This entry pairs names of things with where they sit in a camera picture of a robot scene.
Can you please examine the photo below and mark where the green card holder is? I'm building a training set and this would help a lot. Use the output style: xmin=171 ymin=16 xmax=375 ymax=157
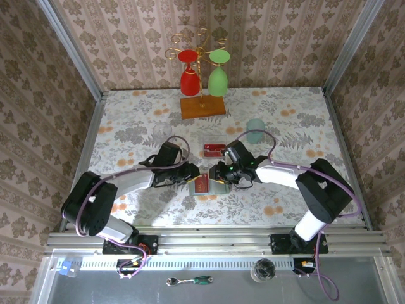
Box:
xmin=189 ymin=177 xmax=231 ymax=197

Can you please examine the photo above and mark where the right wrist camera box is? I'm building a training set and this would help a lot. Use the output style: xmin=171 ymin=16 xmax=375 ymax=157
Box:
xmin=223 ymin=140 xmax=254 ymax=167

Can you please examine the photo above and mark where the clear plastic tray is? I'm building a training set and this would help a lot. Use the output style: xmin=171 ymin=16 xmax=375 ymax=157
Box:
xmin=201 ymin=134 xmax=229 ymax=160

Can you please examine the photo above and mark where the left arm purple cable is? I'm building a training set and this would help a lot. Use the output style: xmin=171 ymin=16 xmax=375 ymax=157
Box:
xmin=77 ymin=136 xmax=190 ymax=279

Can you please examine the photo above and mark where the clear glass jar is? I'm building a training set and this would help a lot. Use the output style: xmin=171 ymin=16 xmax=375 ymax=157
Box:
xmin=250 ymin=258 xmax=276 ymax=283

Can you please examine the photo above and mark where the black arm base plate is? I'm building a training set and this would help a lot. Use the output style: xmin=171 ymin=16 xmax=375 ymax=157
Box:
xmin=270 ymin=233 xmax=329 ymax=255
xmin=103 ymin=234 xmax=159 ymax=255

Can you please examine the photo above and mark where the aluminium table side rail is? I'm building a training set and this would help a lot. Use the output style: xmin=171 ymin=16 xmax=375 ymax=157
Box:
xmin=58 ymin=91 xmax=110 ymax=234
xmin=321 ymin=87 xmax=374 ymax=232

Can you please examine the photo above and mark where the clear drinking glass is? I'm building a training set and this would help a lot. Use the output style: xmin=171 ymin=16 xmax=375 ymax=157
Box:
xmin=152 ymin=122 xmax=173 ymax=143

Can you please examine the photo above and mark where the red credit card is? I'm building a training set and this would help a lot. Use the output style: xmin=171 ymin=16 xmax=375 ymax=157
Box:
xmin=204 ymin=144 xmax=227 ymax=158
xmin=192 ymin=178 xmax=210 ymax=194

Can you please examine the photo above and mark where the green-handled ratchet wrench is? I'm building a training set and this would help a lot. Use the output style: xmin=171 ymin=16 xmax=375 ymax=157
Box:
xmin=166 ymin=275 xmax=213 ymax=287

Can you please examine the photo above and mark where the red wine glass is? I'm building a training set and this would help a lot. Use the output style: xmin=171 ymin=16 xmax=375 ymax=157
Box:
xmin=177 ymin=49 xmax=201 ymax=96

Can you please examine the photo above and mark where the green wine glass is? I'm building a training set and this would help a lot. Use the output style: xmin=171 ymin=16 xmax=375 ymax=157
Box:
xmin=208 ymin=49 xmax=231 ymax=97

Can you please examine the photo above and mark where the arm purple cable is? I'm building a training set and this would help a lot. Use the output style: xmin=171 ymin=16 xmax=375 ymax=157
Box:
xmin=77 ymin=136 xmax=190 ymax=279
xmin=234 ymin=129 xmax=363 ymax=301

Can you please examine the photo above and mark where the white slotted cable duct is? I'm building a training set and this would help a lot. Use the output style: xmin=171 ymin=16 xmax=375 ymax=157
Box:
xmin=56 ymin=255 xmax=317 ymax=272

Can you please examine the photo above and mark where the black connector bracket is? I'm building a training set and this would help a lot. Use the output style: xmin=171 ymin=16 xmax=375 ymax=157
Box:
xmin=292 ymin=258 xmax=318 ymax=278
xmin=116 ymin=258 xmax=144 ymax=280

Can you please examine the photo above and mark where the gold wire glass rack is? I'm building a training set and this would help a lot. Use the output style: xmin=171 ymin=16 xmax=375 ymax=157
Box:
xmin=165 ymin=27 xmax=228 ymax=120

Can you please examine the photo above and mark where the blue translucent cup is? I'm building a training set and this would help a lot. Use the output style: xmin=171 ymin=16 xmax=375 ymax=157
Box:
xmin=246 ymin=118 xmax=266 ymax=145

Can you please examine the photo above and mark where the aluminium corner post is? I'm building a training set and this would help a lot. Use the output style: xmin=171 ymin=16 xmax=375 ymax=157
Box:
xmin=322 ymin=0 xmax=387 ymax=96
xmin=35 ymin=0 xmax=108 ymax=101

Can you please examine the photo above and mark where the grey metal shelf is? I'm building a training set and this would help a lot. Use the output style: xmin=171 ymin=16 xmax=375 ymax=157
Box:
xmin=30 ymin=248 xmax=396 ymax=304

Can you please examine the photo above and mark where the aluminium front rail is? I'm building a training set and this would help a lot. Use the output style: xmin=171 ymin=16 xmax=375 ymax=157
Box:
xmin=44 ymin=225 xmax=392 ymax=257

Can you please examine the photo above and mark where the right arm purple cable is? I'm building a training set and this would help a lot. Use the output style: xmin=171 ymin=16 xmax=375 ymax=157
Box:
xmin=234 ymin=129 xmax=363 ymax=301

